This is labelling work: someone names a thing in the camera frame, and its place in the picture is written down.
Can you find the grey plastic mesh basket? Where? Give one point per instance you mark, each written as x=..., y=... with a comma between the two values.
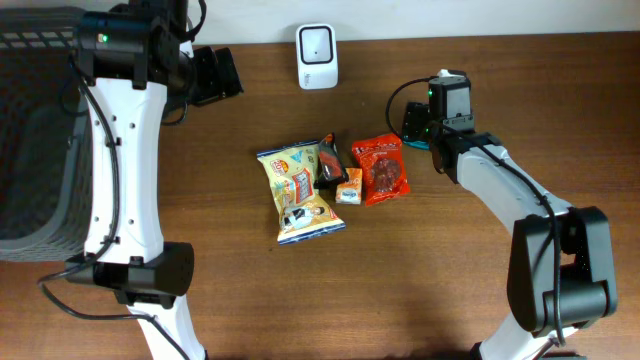
x=46, y=148

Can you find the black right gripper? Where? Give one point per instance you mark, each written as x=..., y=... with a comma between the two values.
x=416, y=115

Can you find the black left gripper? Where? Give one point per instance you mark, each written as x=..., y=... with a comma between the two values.
x=217, y=84

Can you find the white barcode scanner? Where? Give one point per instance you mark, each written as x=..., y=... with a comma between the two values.
x=317, y=58

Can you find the small orange tissue pack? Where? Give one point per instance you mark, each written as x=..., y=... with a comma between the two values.
x=350, y=192

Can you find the black and red snack packet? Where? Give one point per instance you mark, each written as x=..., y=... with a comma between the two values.
x=331, y=171

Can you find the beige snack bag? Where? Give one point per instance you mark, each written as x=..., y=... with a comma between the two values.
x=303, y=214

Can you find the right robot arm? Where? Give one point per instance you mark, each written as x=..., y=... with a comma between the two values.
x=561, y=275

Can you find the red candy bag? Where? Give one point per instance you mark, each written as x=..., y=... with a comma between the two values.
x=384, y=174

